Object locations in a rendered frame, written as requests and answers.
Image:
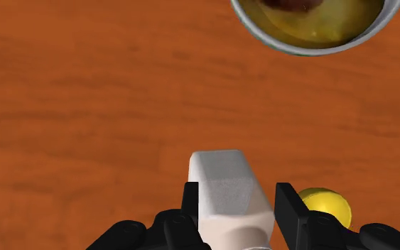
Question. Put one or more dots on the yellow ball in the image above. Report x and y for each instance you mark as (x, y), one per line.
(327, 204)

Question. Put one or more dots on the white rectangular block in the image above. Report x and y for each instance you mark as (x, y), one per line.
(229, 200)

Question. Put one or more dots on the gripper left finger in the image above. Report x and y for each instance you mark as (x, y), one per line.
(175, 228)

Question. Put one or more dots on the grey bowl with yellow inside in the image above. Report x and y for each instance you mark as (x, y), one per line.
(317, 24)

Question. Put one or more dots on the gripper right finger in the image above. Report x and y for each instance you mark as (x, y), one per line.
(300, 225)

